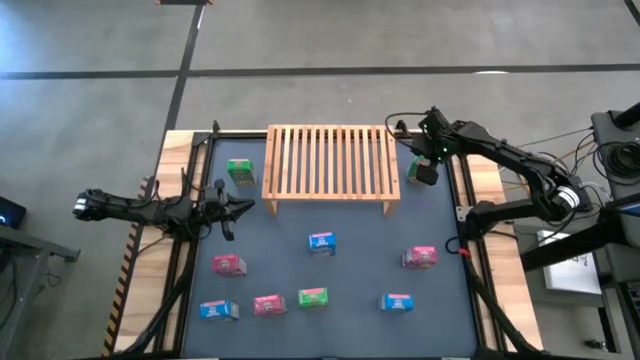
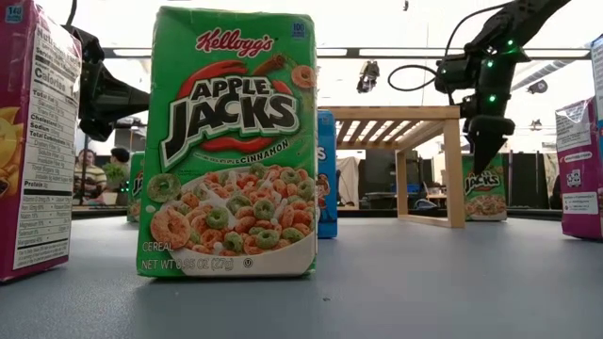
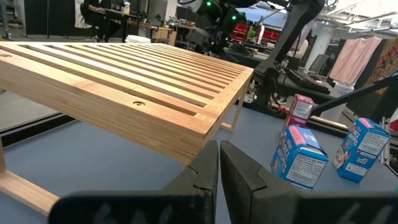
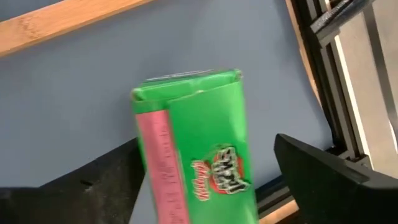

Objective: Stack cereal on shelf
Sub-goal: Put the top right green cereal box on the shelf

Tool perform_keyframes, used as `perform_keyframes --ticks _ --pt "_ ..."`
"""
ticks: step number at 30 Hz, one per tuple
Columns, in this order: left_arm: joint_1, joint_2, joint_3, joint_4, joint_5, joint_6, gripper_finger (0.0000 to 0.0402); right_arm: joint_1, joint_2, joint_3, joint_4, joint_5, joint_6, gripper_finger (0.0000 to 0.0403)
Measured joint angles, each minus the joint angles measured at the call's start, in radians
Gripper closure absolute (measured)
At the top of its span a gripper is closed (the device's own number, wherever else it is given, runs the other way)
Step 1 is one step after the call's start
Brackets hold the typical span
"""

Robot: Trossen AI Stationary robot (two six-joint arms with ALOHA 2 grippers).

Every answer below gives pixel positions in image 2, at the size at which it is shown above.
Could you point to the black partition panel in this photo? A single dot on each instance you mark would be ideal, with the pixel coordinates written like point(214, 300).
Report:
point(527, 179)

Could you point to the green Apple Jacks cereal box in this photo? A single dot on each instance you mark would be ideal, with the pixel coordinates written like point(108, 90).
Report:
point(485, 198)
point(226, 141)
point(135, 188)

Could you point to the black ceiling spotlight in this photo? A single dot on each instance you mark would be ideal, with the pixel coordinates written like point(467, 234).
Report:
point(537, 86)

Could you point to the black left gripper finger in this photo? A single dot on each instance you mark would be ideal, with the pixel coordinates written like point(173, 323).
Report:
point(108, 101)
point(96, 129)

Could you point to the long black light bar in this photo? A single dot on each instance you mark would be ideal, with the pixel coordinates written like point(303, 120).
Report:
point(400, 53)

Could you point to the grey hanging ceiling device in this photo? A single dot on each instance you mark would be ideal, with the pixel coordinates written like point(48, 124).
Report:
point(367, 75)

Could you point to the wooden slatted shelf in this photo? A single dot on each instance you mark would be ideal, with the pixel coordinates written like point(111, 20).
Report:
point(400, 113)

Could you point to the white plant pot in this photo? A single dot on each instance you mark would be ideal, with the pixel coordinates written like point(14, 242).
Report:
point(110, 198)

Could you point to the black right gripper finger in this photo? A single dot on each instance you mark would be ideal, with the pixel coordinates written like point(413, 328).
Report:
point(487, 136)

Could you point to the blue Rice Krispies cereal box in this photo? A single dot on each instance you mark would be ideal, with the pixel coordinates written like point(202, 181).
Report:
point(599, 70)
point(327, 141)

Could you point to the person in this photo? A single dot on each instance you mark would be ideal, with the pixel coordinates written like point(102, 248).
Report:
point(120, 155)
point(89, 179)

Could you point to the pink cereal box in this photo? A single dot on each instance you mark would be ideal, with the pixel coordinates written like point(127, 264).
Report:
point(581, 179)
point(14, 141)

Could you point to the green potted plant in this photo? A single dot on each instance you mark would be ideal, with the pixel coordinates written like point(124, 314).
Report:
point(113, 174)

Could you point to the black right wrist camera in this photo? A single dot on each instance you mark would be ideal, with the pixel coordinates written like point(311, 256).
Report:
point(454, 73)

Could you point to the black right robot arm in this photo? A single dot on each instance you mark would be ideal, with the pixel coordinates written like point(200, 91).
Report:
point(527, 19)

